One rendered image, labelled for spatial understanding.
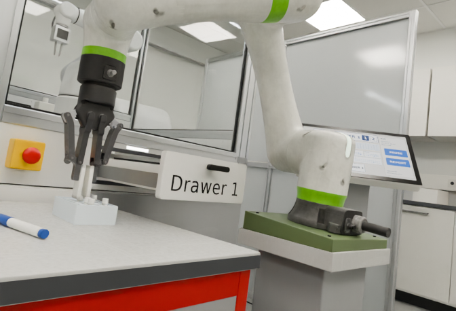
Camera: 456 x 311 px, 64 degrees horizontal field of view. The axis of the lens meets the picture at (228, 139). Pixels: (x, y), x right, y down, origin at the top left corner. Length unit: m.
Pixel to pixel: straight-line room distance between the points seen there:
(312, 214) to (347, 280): 0.18
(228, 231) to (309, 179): 0.66
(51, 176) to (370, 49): 2.15
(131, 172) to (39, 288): 0.56
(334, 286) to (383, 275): 1.52
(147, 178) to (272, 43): 0.49
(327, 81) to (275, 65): 1.73
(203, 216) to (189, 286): 0.83
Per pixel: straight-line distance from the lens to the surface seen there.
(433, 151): 4.45
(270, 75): 1.04
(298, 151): 0.99
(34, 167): 1.02
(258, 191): 2.98
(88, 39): 0.83
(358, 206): 1.77
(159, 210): 1.28
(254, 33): 1.04
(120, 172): 1.02
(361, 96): 2.59
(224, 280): 0.65
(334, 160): 0.94
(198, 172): 0.91
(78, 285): 0.48
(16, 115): 1.05
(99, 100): 0.80
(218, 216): 1.47
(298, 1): 0.90
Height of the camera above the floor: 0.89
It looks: 6 degrees up
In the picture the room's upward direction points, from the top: 8 degrees clockwise
